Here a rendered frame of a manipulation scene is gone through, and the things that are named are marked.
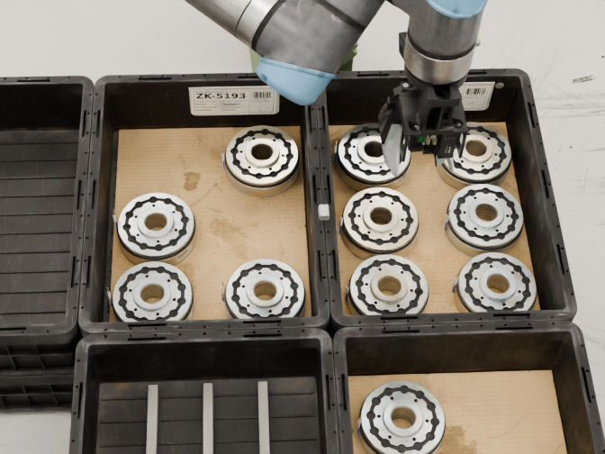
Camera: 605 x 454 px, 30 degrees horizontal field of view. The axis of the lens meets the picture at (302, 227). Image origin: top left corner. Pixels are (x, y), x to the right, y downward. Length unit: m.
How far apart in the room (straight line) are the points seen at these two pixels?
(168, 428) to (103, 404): 0.09
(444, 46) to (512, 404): 0.48
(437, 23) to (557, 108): 0.74
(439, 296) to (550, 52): 0.62
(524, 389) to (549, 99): 0.61
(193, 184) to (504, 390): 0.51
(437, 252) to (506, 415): 0.25
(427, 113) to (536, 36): 0.76
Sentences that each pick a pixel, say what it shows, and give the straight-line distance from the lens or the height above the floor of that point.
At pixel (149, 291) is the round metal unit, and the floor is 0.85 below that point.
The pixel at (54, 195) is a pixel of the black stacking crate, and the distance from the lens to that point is 1.59.
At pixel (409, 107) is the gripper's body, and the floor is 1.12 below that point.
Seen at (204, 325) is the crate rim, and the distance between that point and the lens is 1.35.
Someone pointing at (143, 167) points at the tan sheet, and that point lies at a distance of 1.60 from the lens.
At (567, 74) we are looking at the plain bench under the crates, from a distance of 1.94.
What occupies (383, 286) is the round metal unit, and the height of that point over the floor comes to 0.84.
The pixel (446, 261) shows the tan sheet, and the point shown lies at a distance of 1.53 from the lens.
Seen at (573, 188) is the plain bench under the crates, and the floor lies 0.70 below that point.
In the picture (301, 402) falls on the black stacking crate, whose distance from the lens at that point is 1.41.
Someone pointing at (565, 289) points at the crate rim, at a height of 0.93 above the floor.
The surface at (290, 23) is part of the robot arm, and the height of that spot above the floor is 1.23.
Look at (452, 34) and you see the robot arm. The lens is 1.18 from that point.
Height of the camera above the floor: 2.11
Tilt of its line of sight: 57 degrees down
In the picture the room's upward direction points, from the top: 3 degrees clockwise
